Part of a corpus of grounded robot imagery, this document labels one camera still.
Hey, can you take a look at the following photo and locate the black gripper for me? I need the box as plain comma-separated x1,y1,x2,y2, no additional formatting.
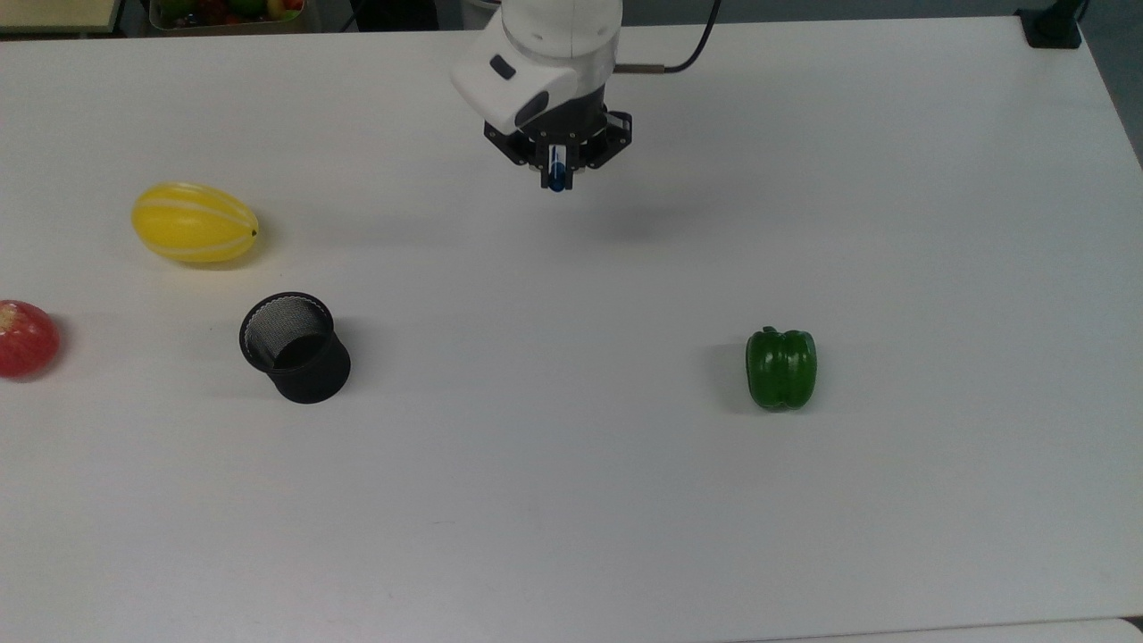
483,82,634,191

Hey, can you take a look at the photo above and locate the black mesh pen cup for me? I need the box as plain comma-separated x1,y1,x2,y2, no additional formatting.
238,290,353,405

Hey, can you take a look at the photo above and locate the green bell pepper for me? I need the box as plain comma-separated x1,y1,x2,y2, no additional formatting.
745,326,819,413

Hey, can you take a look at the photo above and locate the bin of toy fruit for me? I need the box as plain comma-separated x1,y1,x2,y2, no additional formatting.
146,0,323,38

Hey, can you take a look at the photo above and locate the yellow striped melon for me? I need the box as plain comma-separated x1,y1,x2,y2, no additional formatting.
130,181,261,265

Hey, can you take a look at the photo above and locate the black clamp base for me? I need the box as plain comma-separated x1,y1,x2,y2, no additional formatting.
1016,0,1088,51

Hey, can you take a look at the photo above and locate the wooden table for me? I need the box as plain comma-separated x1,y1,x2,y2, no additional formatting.
0,0,123,38

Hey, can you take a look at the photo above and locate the red apple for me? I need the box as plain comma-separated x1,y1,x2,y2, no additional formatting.
0,299,62,380

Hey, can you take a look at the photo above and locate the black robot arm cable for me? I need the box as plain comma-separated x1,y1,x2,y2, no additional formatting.
613,0,723,76

